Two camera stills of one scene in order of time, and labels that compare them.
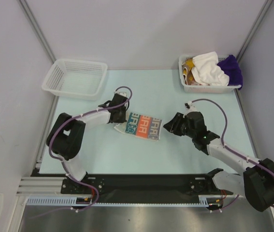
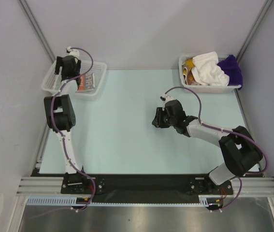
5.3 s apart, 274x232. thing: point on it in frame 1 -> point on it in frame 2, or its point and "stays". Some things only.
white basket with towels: [205, 73] stays
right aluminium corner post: [261, 16] stays
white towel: [206, 71] stays
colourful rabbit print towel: [141, 126] -> [87, 83]
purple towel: [232, 68] stays
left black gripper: [122, 119] -> [60, 63]
